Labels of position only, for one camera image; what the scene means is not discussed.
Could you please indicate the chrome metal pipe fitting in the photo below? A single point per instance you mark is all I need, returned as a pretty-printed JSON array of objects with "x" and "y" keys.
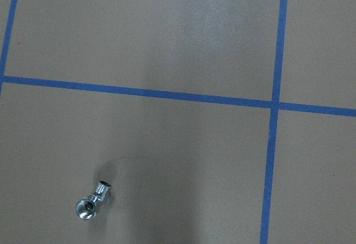
[{"x": 88, "y": 207}]

